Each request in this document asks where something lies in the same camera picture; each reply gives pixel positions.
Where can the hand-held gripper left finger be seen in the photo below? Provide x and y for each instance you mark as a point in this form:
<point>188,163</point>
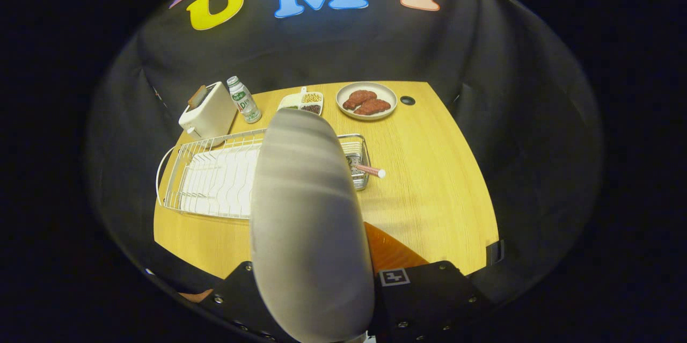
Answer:
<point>241,300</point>

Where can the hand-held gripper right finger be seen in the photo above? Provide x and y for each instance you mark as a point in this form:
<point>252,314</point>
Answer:
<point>424,305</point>

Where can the beige round plate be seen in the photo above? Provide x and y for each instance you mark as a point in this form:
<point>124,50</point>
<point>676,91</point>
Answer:
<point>311,225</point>

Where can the beige plate with meat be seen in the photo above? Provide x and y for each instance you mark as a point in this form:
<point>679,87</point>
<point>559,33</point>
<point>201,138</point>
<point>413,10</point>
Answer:
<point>390,96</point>

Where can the white toaster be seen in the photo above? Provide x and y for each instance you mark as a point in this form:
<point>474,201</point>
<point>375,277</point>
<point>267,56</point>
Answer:
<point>212,115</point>

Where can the white green label bottle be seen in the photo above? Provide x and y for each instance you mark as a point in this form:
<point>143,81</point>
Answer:
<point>244,101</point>

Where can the brown meat patty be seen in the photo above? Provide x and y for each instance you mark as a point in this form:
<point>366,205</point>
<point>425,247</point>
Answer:
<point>358,97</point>
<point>375,107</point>

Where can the black backdrop cloth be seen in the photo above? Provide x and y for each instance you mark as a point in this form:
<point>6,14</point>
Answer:
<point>510,117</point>

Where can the brown toast slice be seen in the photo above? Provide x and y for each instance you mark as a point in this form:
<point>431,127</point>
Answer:
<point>197,96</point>

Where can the white divided bean tray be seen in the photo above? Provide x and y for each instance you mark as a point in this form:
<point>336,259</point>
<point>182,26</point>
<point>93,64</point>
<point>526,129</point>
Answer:
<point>311,99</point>

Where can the black table edge bracket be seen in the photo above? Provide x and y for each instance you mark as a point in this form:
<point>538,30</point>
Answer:
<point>495,253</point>

